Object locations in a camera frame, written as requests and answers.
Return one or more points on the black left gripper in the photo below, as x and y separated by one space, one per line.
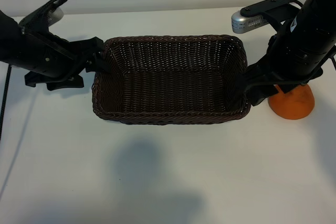
76 66

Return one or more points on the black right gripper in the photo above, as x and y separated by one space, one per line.
278 78

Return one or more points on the orange fruit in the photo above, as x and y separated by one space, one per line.
294 106

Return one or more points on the dark brown woven basket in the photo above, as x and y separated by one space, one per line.
170 90

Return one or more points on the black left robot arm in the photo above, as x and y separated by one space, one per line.
29 48

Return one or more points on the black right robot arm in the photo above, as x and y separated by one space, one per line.
309 32

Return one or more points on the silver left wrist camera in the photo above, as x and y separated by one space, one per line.
56 15

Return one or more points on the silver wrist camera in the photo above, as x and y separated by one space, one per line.
56 15
244 23

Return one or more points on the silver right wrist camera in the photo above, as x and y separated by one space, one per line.
244 23

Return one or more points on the black left camera mount bracket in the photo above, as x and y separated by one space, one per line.
39 16

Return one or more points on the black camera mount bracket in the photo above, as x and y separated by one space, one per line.
265 5
39 16

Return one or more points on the black right camera mount bracket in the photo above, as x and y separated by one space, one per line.
265 5

